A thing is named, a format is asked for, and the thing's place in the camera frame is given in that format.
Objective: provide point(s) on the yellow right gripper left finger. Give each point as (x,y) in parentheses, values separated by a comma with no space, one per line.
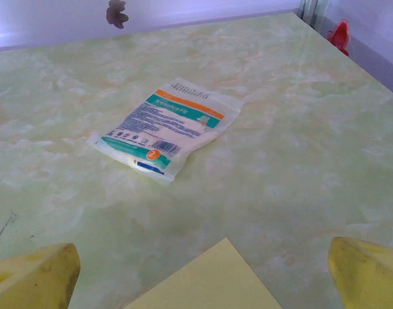
(38,280)

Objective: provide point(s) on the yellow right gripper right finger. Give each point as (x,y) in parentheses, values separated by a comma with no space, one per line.
(367,277)

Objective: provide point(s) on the yellow cloth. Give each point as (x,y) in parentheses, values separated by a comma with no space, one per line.
(209,283)

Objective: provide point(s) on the teal orange medical packet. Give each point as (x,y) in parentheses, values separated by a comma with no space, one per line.
(164,132)

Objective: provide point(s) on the aluminium frame post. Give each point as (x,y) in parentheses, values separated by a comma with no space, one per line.
(310,13)

